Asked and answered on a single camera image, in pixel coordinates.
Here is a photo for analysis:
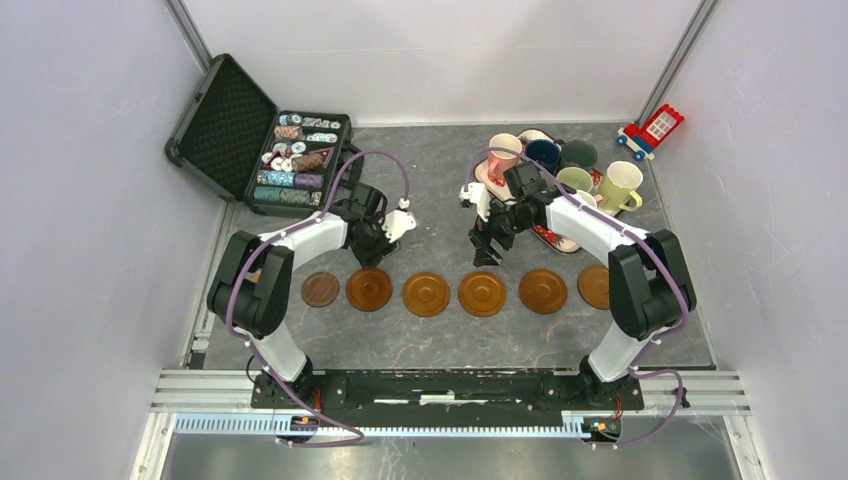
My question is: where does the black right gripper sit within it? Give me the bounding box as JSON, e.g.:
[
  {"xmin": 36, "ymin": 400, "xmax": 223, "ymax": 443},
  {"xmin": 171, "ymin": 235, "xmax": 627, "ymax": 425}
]
[{"xmin": 468, "ymin": 194, "xmax": 535, "ymax": 267}]

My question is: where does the brown grooved wooden coaster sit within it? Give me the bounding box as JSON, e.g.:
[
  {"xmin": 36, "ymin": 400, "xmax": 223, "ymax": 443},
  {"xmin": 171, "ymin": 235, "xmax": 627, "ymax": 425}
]
[
  {"xmin": 458, "ymin": 271, "xmax": 507, "ymax": 317},
  {"xmin": 577, "ymin": 264, "xmax": 610, "ymax": 310},
  {"xmin": 402, "ymin": 272, "xmax": 451, "ymax": 318},
  {"xmin": 345, "ymin": 267, "xmax": 393, "ymax": 312},
  {"xmin": 518, "ymin": 269, "xmax": 569, "ymax": 314}
]

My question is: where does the dark walnut coaster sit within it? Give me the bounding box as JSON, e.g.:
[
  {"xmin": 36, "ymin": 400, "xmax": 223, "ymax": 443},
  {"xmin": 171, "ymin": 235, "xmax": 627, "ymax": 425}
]
[{"xmin": 301, "ymin": 271, "xmax": 340, "ymax": 308}]

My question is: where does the white strawberry print tray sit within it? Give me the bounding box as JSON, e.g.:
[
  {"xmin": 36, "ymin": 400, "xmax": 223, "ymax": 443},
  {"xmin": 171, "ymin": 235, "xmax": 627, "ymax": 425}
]
[{"xmin": 472, "ymin": 128, "xmax": 623, "ymax": 256}]

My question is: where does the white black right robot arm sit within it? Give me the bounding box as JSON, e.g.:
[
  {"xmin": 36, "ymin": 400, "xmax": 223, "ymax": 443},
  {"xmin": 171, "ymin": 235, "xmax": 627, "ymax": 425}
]
[{"xmin": 459, "ymin": 161, "xmax": 696, "ymax": 408}]

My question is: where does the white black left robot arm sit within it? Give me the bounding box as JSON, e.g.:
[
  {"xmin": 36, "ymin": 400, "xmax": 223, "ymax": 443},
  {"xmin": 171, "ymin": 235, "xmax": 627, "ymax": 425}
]
[{"xmin": 207, "ymin": 183, "xmax": 399, "ymax": 408}]

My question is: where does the pale pink white mug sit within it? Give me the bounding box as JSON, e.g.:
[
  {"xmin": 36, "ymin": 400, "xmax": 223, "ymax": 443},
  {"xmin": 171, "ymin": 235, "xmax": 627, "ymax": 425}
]
[{"xmin": 574, "ymin": 190, "xmax": 598, "ymax": 209}]

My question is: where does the dark blue mug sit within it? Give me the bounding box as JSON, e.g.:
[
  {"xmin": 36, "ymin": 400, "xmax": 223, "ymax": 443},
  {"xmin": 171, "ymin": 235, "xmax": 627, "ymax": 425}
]
[{"xmin": 525, "ymin": 139, "xmax": 560, "ymax": 175}]

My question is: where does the light green mug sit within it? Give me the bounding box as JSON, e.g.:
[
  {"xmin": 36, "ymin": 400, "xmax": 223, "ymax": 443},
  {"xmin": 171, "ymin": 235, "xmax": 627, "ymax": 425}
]
[{"xmin": 557, "ymin": 166, "xmax": 594, "ymax": 193}]

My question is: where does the dark green mug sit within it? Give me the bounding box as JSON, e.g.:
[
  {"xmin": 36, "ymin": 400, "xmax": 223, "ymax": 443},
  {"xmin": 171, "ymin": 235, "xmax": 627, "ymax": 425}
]
[{"xmin": 560, "ymin": 140, "xmax": 598, "ymax": 169}]

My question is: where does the yellow-green mug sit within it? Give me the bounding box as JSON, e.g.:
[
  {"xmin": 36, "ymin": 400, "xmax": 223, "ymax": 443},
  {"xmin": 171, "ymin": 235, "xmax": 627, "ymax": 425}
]
[{"xmin": 597, "ymin": 161, "xmax": 644, "ymax": 215}]

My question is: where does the black poker chip case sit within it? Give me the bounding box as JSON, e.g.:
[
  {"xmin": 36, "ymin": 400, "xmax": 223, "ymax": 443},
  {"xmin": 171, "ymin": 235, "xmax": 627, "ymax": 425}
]
[{"xmin": 164, "ymin": 54, "xmax": 363, "ymax": 218}]

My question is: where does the red blue toy block car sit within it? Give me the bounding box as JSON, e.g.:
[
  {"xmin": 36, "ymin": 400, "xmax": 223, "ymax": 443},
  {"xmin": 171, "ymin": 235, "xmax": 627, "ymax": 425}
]
[{"xmin": 615, "ymin": 103, "xmax": 685, "ymax": 162}]

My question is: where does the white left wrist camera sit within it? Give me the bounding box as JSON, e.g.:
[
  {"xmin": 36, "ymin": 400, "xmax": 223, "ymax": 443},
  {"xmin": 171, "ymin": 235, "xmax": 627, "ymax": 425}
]
[{"xmin": 382, "ymin": 209, "xmax": 418, "ymax": 243}]

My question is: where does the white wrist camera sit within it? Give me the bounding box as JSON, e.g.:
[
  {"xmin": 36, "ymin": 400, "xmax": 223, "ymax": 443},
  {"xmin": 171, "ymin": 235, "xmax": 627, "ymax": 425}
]
[
  {"xmin": 382, "ymin": 209, "xmax": 418, "ymax": 243},
  {"xmin": 459, "ymin": 182, "xmax": 491, "ymax": 222}
]

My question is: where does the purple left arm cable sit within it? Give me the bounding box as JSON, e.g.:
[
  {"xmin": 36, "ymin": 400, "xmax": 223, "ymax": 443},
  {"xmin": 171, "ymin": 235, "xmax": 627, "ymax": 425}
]
[{"xmin": 225, "ymin": 150, "xmax": 412, "ymax": 450}]

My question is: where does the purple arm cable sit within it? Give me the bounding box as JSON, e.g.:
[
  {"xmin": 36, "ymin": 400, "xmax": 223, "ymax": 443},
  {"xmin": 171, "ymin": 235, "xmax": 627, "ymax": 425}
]
[
  {"xmin": 461, "ymin": 147, "xmax": 690, "ymax": 452},
  {"xmin": 225, "ymin": 150, "xmax": 412, "ymax": 450}
]

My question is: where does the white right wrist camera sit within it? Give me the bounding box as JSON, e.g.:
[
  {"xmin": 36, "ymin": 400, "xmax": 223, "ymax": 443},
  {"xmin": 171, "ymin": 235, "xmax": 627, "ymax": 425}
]
[{"xmin": 459, "ymin": 182, "xmax": 491, "ymax": 222}]

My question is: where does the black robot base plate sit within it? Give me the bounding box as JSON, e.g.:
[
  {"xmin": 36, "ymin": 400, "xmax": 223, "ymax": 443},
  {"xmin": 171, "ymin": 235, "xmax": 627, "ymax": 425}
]
[{"xmin": 291, "ymin": 369, "xmax": 645, "ymax": 428}]

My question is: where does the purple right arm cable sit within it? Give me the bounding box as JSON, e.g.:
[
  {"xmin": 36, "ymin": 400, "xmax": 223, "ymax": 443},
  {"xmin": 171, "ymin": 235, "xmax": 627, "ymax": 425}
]
[{"xmin": 461, "ymin": 147, "xmax": 690, "ymax": 452}]

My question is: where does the aluminium frame rail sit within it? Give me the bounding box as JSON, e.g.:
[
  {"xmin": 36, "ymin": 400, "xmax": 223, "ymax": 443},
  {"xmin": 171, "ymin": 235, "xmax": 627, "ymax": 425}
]
[{"xmin": 134, "ymin": 370, "xmax": 770, "ymax": 479}]

